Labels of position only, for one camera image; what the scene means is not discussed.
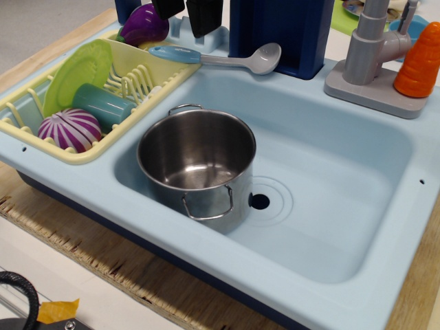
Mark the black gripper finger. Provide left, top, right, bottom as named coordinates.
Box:
left=186, top=0, right=223, bottom=39
left=152, top=0, right=185, bottom=20

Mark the grey ladle blue handle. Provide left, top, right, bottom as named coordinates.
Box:
left=148, top=43, right=282, bottom=75

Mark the stainless steel pot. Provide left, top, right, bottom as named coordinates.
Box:
left=137, top=104, right=256, bottom=234

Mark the purple toy eggplant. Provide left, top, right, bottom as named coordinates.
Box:
left=115, top=3, right=169, bottom=47

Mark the light blue utensil holder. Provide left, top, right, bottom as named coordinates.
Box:
left=166, top=16, right=229, bottom=54

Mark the green plastic plate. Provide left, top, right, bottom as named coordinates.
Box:
left=42, top=39, right=113, bottom=118

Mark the dark blue water tank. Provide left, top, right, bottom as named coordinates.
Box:
left=229, top=0, right=334, bottom=80

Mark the yellow dish rack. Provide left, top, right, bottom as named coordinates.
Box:
left=1, top=31, right=200, bottom=164

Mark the teal plastic cup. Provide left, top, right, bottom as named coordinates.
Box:
left=72, top=84, right=136, bottom=133

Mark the green mat in background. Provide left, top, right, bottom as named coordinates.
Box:
left=331, top=1, right=359, bottom=36

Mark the purple white toy onion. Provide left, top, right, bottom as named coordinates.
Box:
left=38, top=108, right=102, bottom=153

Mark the grey toy faucet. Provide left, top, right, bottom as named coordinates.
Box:
left=324, top=0, right=427, bottom=119

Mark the blue bowl in background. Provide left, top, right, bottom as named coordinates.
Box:
left=388, top=14, right=430, bottom=45

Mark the orange toy carrot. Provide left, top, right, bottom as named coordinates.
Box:
left=393, top=22, right=439, bottom=98

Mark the light blue toy sink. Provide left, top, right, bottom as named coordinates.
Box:
left=1, top=60, right=439, bottom=329

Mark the yellow tape piece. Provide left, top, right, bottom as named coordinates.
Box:
left=37, top=298, right=80, bottom=325

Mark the dark blue corner post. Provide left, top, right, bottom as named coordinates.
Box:
left=114, top=0, right=142, bottom=25

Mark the black cable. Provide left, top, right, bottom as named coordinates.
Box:
left=0, top=271, right=39, bottom=326

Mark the black metal bracket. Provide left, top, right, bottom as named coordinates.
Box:
left=1, top=318, right=91, bottom=330

